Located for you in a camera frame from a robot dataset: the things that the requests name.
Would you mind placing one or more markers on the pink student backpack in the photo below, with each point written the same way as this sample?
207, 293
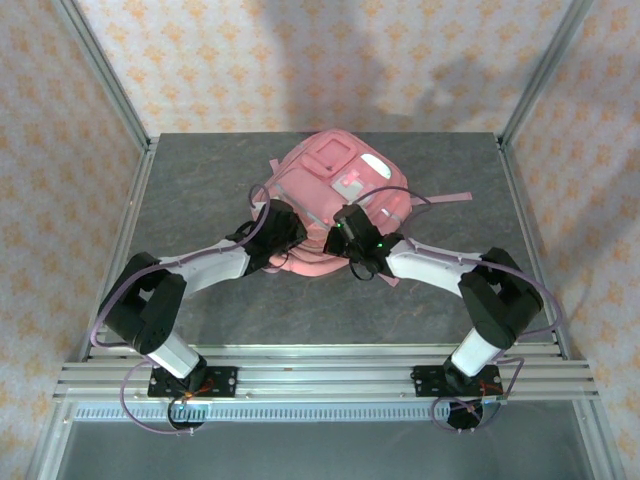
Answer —
305, 185

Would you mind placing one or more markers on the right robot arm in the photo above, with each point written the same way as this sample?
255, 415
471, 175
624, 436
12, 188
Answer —
425, 265

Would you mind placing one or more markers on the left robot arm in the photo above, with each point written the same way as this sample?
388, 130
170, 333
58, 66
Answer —
215, 262

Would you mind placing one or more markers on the grey lower shelf panel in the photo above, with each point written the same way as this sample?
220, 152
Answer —
320, 450

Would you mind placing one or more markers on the aluminium table edge rail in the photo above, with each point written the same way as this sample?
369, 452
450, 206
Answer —
325, 351

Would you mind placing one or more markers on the wide aluminium mounting rail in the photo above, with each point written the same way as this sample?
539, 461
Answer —
325, 380

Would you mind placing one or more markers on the aluminium side rail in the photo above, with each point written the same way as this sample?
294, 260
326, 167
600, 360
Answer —
525, 210
131, 210

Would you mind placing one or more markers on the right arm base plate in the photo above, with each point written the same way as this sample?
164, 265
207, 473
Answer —
425, 380

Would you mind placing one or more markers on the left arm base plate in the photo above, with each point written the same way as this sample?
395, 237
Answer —
225, 380

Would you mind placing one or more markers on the aluminium corner frame post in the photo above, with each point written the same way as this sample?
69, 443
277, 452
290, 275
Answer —
542, 75
105, 75

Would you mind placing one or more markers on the aluminium frame leg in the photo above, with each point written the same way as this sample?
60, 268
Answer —
50, 440
597, 440

